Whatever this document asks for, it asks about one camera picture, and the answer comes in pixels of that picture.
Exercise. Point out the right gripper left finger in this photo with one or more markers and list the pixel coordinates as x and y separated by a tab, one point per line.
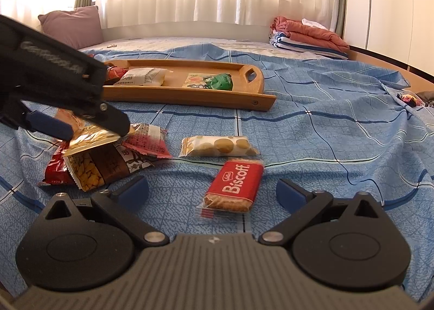
119	208

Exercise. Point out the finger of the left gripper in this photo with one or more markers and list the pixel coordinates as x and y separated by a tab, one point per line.
38	122
108	116

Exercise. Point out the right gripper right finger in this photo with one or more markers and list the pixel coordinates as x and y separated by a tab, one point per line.
305	207

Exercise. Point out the gold brown nut packet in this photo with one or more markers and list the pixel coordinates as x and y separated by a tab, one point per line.
96	157

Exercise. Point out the red white snack packet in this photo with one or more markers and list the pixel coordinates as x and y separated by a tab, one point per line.
148	140

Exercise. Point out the dark red snack packet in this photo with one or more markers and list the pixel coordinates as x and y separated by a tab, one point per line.
56	172

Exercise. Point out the red Biscoff biscuit packet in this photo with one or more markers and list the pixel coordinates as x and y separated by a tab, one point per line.
235	187

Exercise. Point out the white cookie snack packet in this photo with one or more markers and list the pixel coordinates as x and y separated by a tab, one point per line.
214	146

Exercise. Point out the white barcode snack packet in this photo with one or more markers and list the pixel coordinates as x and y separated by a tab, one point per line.
143	77

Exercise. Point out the mauve pillow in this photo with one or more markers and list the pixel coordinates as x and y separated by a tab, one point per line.
78	28

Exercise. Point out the blue checked bed sheet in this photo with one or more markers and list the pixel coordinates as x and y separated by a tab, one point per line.
336	126

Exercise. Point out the orange green snack packet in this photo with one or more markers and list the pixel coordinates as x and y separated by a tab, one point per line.
197	80

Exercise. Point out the wooden serving tray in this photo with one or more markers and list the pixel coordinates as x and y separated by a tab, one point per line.
247	92

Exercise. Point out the small colourful toy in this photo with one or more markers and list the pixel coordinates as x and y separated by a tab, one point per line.
410	99

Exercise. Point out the dark clothes pile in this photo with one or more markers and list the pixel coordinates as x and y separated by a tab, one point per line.
425	98

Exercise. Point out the white mattress pad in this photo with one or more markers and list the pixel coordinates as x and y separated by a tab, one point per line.
160	44

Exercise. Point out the striped blue folded blanket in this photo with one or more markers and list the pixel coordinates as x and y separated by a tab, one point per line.
280	41

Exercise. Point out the folded red blanket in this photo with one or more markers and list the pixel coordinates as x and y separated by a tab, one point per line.
314	36

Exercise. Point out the white garment on blankets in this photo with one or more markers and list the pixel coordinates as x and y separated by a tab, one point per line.
313	24

